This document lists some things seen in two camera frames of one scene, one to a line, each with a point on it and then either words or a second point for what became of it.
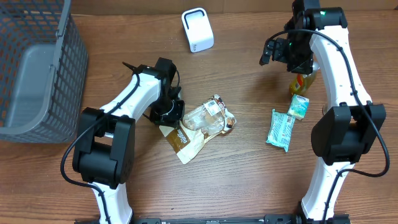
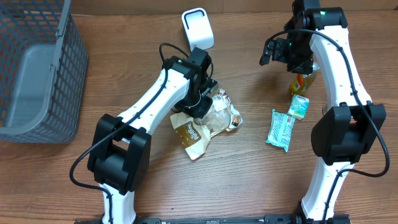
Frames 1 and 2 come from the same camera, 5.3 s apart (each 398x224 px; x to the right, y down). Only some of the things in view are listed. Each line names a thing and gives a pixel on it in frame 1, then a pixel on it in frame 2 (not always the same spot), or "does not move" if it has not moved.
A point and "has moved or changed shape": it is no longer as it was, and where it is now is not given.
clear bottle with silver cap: x=303 y=82 does not move
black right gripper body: x=295 y=55 does not move
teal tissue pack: x=281 y=130 does not move
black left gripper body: x=163 y=110 to x=193 y=103
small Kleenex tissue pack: x=298 y=107 does not move
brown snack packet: x=199 y=126 has moved or changed shape
